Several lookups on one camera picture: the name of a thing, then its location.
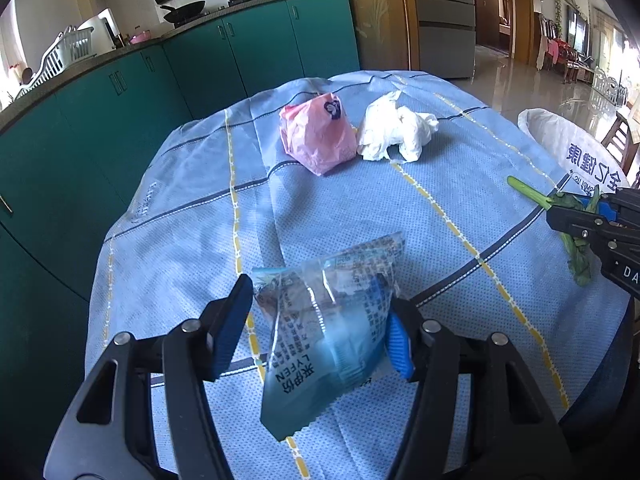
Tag blue checked tablecloth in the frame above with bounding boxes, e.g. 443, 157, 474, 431
85, 70, 633, 480

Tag white trash bag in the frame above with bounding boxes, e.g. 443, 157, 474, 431
517, 107, 631, 196

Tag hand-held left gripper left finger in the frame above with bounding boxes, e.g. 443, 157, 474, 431
42, 274, 256, 480

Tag brown wooden chair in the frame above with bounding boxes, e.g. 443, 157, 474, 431
602, 110, 640, 171

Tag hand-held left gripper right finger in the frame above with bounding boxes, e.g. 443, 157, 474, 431
380, 280, 573, 480

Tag green vegetable leaf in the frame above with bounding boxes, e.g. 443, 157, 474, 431
506, 176, 601, 288

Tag black wok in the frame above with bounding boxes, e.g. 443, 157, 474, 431
160, 0, 207, 25

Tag pink plastic bag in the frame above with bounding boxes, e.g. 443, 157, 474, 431
278, 92, 358, 177

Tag wooden chair with pink cloth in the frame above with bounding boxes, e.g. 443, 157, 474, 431
537, 12, 596, 83

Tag crumpled white tissue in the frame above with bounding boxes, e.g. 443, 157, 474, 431
356, 91, 441, 162

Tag teal kitchen cabinets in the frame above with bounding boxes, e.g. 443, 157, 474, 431
0, 0, 361, 480

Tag white countertop appliance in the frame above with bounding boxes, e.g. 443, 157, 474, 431
77, 8, 118, 56

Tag grey refrigerator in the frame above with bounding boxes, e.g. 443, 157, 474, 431
410, 0, 476, 80

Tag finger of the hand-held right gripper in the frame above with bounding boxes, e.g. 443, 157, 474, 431
597, 187, 640, 227
546, 207, 640, 261

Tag white dish rack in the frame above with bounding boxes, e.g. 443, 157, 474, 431
15, 26, 96, 101

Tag clear printed plastic wrapper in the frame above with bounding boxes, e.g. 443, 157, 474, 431
250, 232, 406, 443

